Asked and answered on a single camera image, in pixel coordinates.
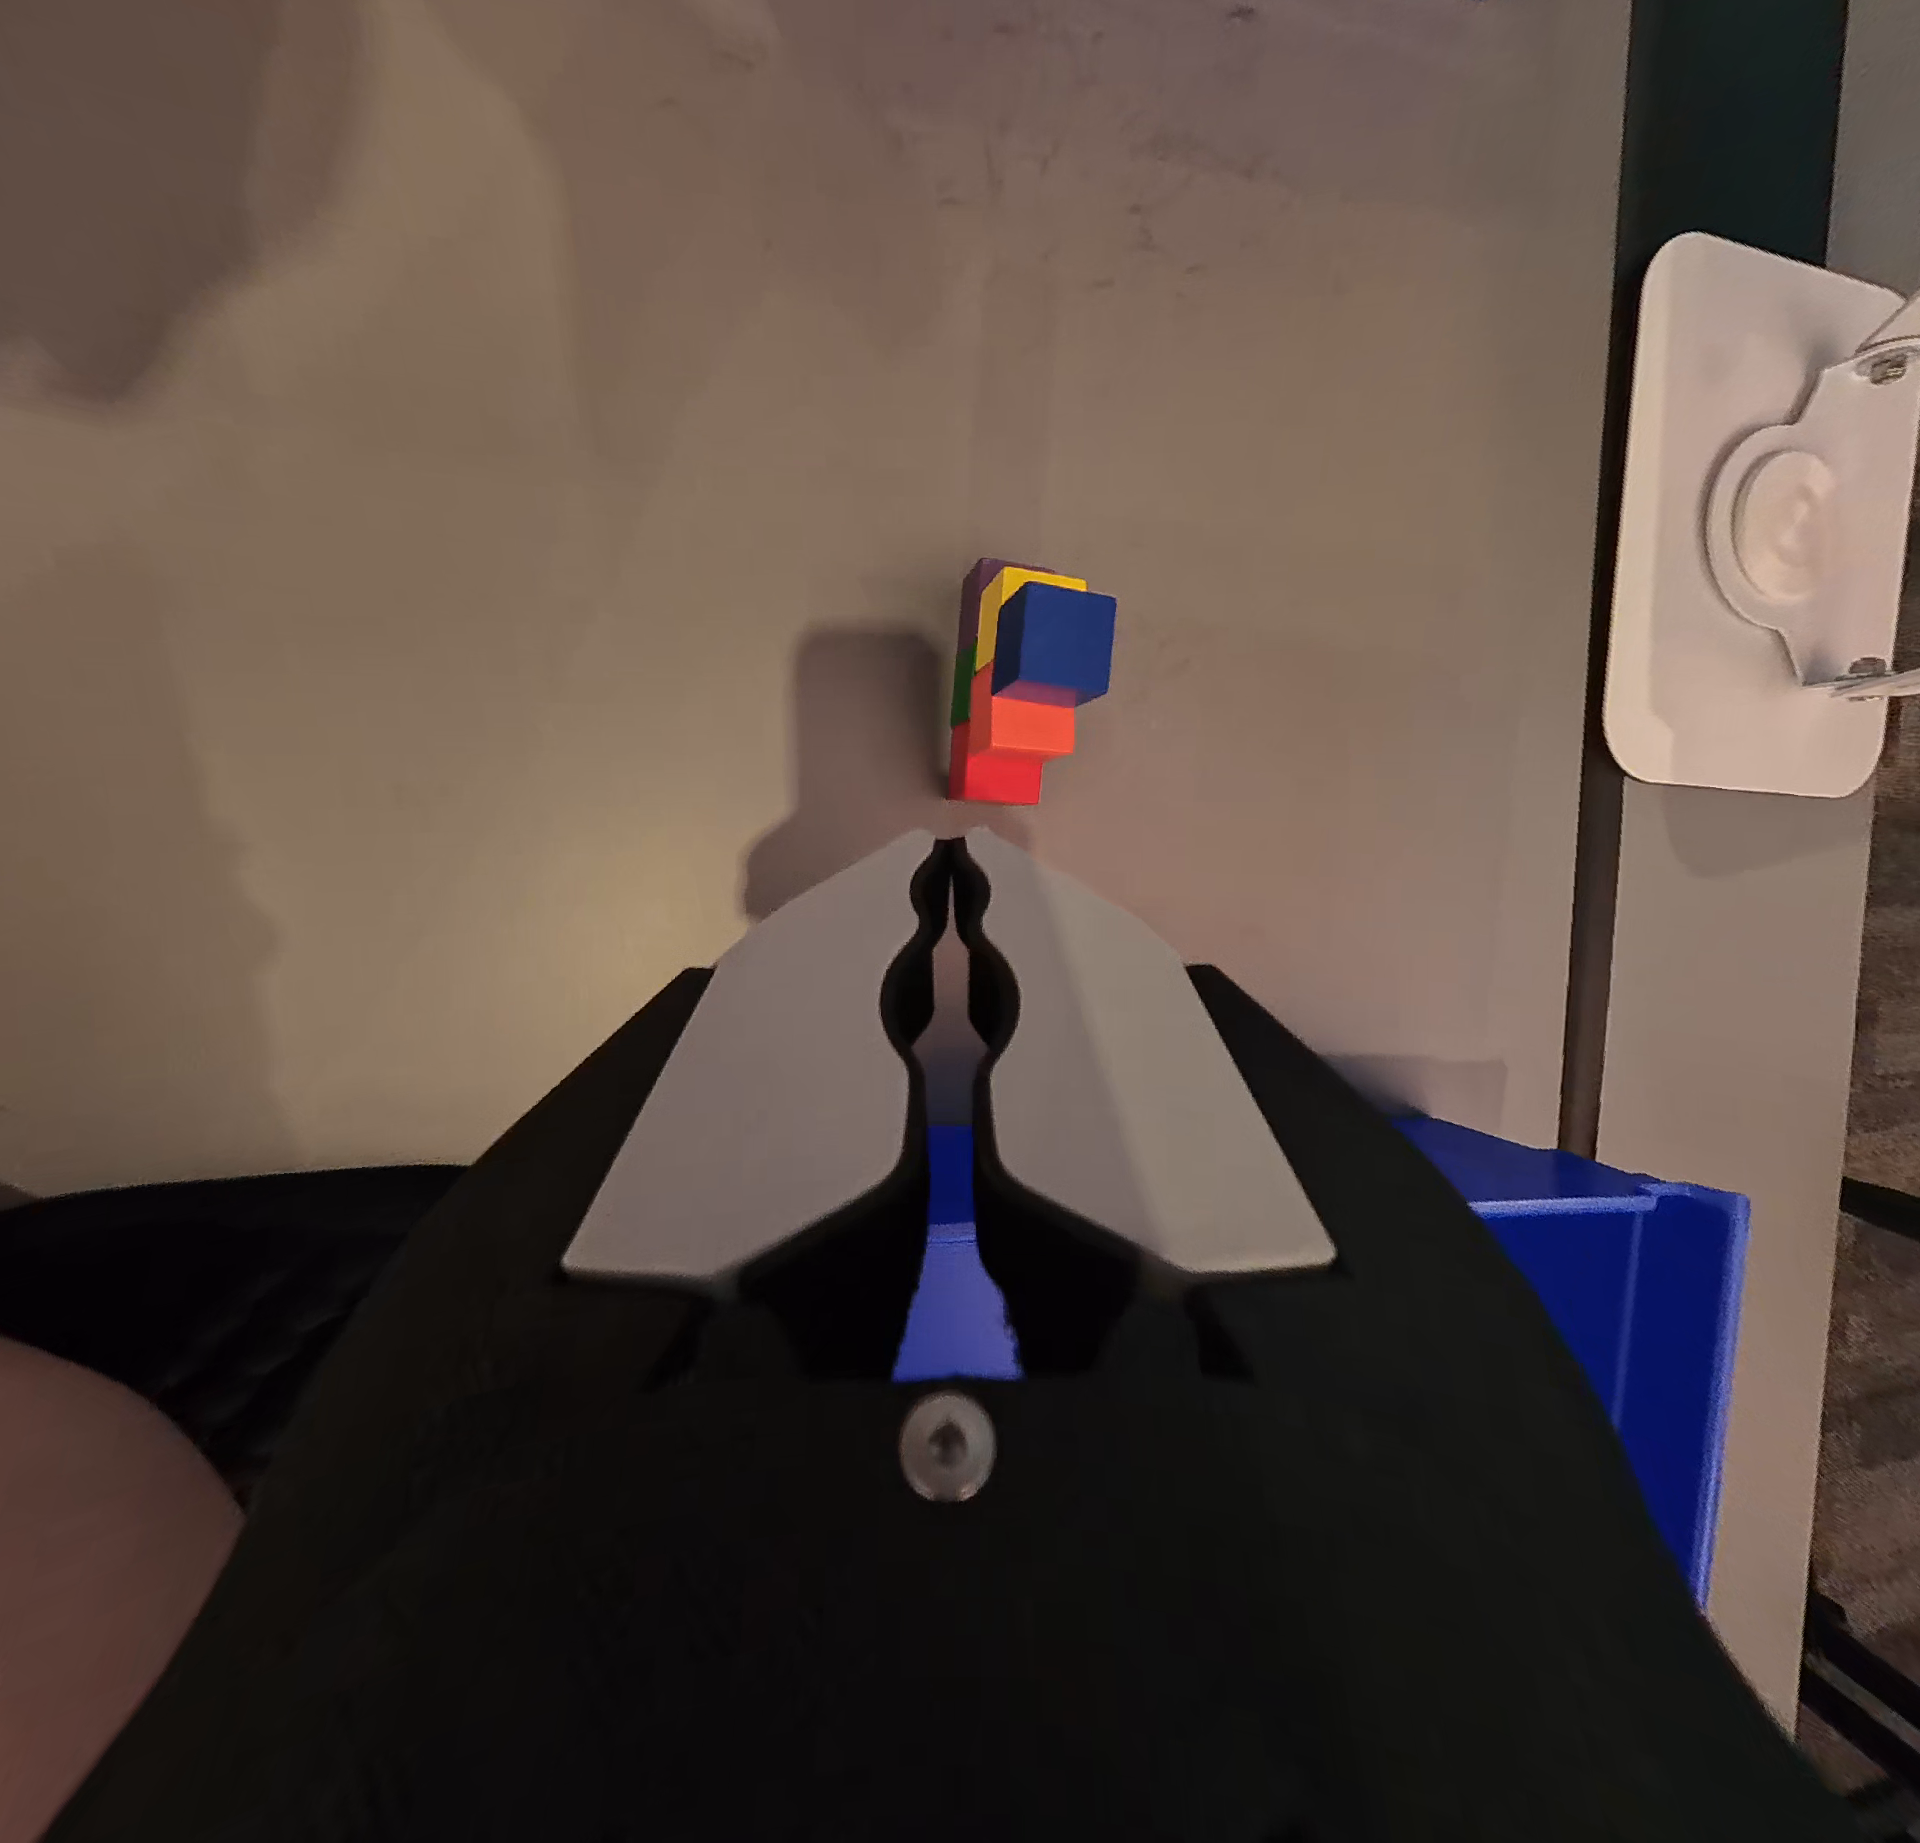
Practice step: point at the yellow wooden cube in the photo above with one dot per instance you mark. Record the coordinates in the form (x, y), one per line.
(1003, 599)

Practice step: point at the purple wooden cube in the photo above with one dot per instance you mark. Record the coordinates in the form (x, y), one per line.
(984, 582)

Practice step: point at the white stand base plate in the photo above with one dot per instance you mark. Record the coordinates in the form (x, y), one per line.
(1696, 599)

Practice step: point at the orange wooden cube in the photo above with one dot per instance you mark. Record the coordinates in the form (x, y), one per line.
(1028, 719)

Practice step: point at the black strip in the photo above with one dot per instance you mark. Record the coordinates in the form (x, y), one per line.
(1727, 150)

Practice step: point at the person's leg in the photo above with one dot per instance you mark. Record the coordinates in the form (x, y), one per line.
(91, 1602)

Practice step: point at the green wooden cube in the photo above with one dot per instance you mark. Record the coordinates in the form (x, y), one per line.
(963, 687)

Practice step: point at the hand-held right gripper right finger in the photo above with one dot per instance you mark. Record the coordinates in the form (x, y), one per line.
(1139, 1108)

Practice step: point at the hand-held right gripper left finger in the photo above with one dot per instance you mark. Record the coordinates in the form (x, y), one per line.
(766, 1108)

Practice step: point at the red wooden cube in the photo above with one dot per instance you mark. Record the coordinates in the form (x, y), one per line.
(998, 776)

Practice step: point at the blue wooden cube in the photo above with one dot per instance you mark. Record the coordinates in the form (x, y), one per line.
(1057, 644)

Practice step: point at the blue plastic bin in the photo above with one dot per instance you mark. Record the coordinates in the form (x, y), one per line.
(1621, 1350)

